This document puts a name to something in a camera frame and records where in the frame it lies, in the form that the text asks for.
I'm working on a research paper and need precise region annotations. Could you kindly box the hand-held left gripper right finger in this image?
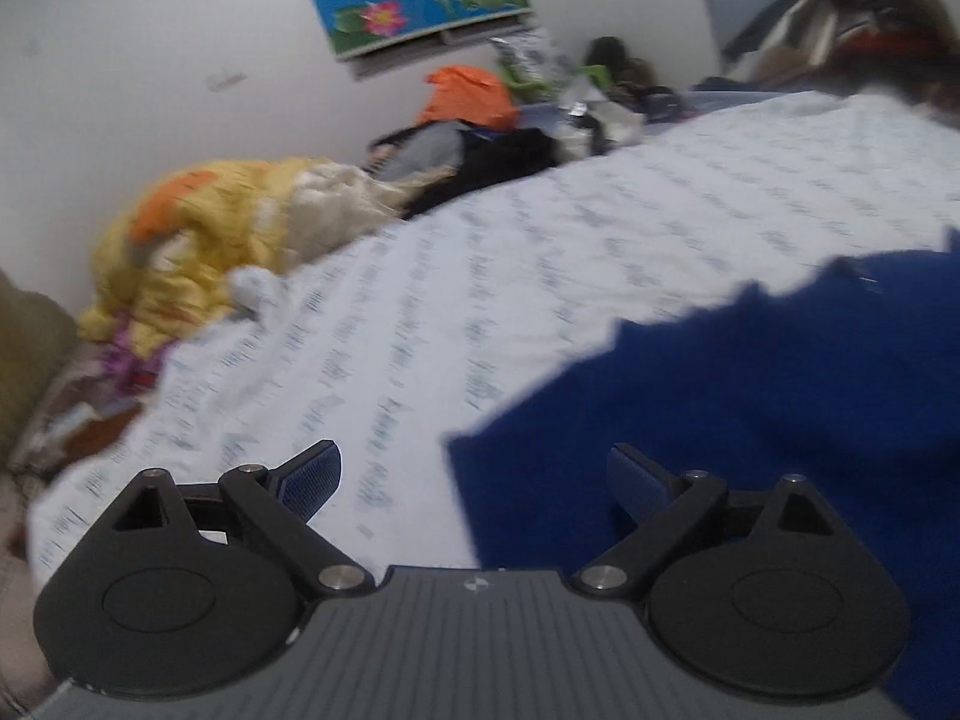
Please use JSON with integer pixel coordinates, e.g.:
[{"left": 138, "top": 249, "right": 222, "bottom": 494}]
[{"left": 574, "top": 442, "right": 872, "bottom": 602}]

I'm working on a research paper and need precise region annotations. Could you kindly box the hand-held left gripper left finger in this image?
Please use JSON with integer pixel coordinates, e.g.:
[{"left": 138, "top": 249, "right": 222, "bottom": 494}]
[{"left": 79, "top": 439, "right": 374, "bottom": 602}]

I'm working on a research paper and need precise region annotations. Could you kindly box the blue rhinestone sweater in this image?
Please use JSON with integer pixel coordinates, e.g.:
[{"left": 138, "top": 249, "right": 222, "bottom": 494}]
[{"left": 446, "top": 229, "right": 960, "bottom": 720}]

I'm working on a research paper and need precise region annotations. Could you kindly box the pile of mixed clothes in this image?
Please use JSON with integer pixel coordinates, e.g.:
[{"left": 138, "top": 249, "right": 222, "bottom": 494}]
[{"left": 724, "top": 0, "right": 960, "bottom": 122}]

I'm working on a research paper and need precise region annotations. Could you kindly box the purple floral blanket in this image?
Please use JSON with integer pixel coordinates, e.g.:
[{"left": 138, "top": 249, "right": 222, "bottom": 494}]
[{"left": 11, "top": 326, "right": 177, "bottom": 485}]

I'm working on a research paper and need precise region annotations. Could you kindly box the white script-printed bed sheet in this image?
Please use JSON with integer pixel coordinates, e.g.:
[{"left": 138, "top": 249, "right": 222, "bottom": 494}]
[{"left": 26, "top": 90, "right": 960, "bottom": 590}]

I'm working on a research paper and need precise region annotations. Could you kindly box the yellow orange quilt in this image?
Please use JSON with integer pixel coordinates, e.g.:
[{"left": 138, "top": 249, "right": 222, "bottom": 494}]
[{"left": 77, "top": 157, "right": 323, "bottom": 357}]

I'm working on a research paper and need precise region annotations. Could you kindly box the cream crumpled cloth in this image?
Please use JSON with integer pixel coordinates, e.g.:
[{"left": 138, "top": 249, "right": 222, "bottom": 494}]
[{"left": 283, "top": 163, "right": 412, "bottom": 267}]

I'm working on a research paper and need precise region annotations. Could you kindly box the brown sofa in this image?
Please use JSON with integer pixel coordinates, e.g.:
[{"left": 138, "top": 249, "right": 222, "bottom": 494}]
[{"left": 0, "top": 268, "right": 78, "bottom": 470}]

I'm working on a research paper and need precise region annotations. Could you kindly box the black garment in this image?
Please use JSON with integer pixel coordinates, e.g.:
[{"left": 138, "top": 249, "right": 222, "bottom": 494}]
[{"left": 405, "top": 127, "right": 575, "bottom": 220}]

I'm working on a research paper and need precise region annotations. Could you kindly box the grey garment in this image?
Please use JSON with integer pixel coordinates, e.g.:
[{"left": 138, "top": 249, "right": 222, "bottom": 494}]
[{"left": 366, "top": 124, "right": 464, "bottom": 182}]

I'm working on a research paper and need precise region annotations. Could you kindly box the silver foil packaging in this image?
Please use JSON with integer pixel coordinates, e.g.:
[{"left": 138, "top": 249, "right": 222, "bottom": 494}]
[{"left": 561, "top": 81, "right": 647, "bottom": 149}]

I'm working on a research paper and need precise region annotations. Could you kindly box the green plastic stool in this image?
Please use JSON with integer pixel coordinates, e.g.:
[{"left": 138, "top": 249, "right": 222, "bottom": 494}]
[{"left": 501, "top": 61, "right": 614, "bottom": 104}]

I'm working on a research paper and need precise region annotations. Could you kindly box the orange plastic bag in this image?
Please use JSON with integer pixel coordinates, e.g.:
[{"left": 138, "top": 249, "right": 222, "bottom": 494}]
[{"left": 415, "top": 65, "right": 520, "bottom": 130}]

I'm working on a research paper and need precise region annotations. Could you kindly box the dark green brown bag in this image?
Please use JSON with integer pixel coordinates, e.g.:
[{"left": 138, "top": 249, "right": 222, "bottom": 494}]
[{"left": 583, "top": 36, "right": 680, "bottom": 110}]

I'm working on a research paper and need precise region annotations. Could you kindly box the white blue floral bag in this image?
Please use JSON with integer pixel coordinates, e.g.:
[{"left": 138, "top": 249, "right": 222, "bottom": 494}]
[{"left": 490, "top": 28, "right": 572, "bottom": 82}]

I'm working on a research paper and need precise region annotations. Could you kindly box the grey framed board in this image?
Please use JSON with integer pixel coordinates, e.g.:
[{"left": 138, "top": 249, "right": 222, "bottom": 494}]
[{"left": 699, "top": 0, "right": 797, "bottom": 77}]

